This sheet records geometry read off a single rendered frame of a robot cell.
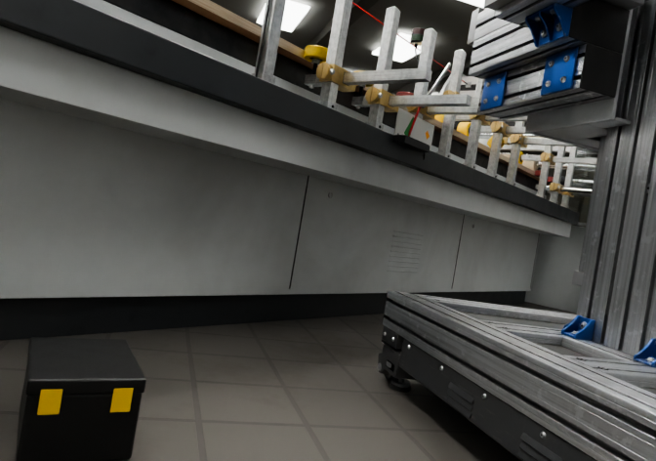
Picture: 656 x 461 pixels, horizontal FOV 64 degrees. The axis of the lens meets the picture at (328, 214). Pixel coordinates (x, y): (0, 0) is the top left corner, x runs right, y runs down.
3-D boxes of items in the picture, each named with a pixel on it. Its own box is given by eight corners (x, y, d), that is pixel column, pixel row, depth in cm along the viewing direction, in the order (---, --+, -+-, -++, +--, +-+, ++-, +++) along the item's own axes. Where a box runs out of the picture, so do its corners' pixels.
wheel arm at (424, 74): (430, 85, 140) (432, 69, 140) (424, 81, 137) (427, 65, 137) (309, 89, 167) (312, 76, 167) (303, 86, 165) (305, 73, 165)
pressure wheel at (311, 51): (322, 89, 169) (328, 54, 169) (326, 83, 161) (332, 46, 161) (298, 83, 168) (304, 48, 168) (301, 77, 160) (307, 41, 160)
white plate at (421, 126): (430, 151, 199) (435, 125, 199) (394, 136, 179) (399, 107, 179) (430, 151, 199) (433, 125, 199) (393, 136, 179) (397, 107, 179)
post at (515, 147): (513, 188, 270) (528, 98, 270) (511, 188, 267) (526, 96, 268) (507, 188, 272) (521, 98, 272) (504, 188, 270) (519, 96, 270)
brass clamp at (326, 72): (356, 92, 159) (359, 75, 159) (328, 78, 149) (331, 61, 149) (341, 92, 163) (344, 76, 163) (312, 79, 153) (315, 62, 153)
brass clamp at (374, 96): (399, 112, 179) (401, 98, 179) (377, 102, 168) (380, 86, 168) (385, 112, 183) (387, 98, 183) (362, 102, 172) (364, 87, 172)
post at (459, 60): (447, 167, 212) (467, 51, 213) (443, 166, 210) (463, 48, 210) (439, 167, 215) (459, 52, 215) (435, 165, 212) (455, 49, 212)
